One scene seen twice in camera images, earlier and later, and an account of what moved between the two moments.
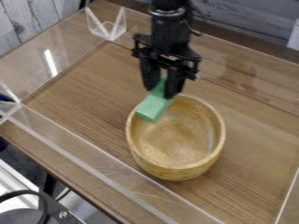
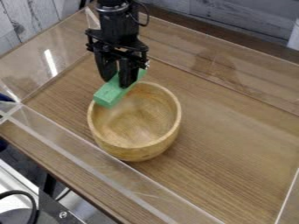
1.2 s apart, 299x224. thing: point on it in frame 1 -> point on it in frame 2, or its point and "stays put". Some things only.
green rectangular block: x=156 y=104 -> x=112 y=92
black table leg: x=49 y=185 stays put
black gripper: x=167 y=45 -> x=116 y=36
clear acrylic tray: x=207 y=157 stays put
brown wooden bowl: x=179 y=146 -> x=137 y=129
